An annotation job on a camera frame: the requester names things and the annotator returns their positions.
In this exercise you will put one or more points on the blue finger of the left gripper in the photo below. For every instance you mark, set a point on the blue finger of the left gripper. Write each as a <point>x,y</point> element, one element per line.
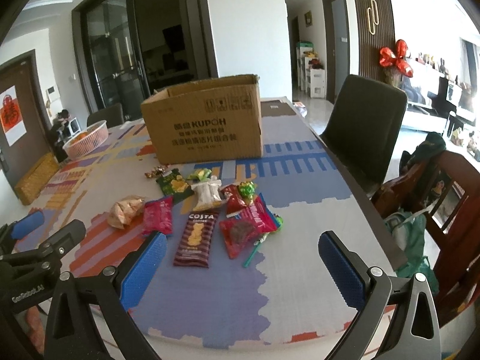
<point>65,239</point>
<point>28,224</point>

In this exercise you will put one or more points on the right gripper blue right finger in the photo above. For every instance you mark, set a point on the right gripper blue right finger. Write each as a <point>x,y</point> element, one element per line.
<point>342,269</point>

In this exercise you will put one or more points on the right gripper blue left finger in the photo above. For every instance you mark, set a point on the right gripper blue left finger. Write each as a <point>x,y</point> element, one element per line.
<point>139,267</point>

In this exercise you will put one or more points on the beige fortune biscuits bag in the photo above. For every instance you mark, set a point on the beige fortune biscuits bag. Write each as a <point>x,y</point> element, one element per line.
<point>124,211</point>

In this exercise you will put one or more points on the brown Costa biscuit packet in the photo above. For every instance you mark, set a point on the brown Costa biscuit packet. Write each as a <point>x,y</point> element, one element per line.
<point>196,240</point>

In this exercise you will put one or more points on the magenta snack packet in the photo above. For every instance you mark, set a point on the magenta snack packet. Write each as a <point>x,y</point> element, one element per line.
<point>158,216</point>

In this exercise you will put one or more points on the white clear snack bag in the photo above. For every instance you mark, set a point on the white clear snack bag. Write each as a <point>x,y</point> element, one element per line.
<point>208,194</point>

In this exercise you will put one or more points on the red jerky snack packet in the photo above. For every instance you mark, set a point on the red jerky snack packet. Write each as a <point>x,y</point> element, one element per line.
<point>250,225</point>

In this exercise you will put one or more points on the person's left hand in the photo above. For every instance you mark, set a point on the person's left hand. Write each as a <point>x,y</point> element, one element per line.
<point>36,331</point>

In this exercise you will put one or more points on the woven straw basket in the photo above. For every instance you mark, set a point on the woven straw basket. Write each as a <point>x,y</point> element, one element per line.
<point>32,183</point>

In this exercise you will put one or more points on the green bag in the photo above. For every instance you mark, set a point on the green bag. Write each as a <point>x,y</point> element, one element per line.
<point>408,231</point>

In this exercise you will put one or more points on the white basket of oranges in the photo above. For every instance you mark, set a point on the white basket of oranges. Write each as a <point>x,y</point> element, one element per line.
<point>87,140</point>

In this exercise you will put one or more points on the gold wrapped candy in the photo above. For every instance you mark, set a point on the gold wrapped candy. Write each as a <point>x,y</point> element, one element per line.
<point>157,171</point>

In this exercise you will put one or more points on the red paper door decoration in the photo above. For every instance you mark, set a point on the red paper door decoration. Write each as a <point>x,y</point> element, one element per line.
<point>12,121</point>

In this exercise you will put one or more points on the green chips packet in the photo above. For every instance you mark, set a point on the green chips packet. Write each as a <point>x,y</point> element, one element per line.
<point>172,183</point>

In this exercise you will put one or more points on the colourful patterned table mat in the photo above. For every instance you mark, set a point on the colourful patterned table mat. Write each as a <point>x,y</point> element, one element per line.
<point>278,294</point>

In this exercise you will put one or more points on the dark chair far left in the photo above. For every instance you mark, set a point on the dark chair far left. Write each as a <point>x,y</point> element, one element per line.
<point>113,115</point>

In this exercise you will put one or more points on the green yellow wrapped candy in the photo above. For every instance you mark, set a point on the green yellow wrapped candy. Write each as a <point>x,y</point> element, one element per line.
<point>200,174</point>

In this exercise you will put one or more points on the small red snack packet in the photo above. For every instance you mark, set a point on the small red snack packet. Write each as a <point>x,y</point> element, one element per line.
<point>234,200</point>

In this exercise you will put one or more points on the wooden chair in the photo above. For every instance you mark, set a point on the wooden chair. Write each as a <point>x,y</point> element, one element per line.
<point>445,189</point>

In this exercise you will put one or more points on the green wrapped lollipop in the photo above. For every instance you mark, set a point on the green wrapped lollipop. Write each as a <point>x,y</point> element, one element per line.
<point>247,189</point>

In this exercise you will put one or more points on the dark chair right of table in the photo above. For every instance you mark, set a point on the dark chair right of table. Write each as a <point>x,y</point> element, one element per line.
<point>363,129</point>

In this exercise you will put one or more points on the brown cardboard box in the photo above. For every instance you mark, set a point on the brown cardboard box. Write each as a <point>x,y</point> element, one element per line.
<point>206,120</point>

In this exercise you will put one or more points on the white storage shelf unit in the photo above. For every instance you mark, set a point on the white storage shelf unit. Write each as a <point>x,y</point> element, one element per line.
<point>311,76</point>

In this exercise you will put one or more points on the red foil balloon bow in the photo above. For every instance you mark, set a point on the red foil balloon bow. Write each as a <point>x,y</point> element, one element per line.
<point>396,58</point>

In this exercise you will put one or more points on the gold wall ornament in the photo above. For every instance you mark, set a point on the gold wall ornament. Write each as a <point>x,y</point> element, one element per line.
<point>372,17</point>

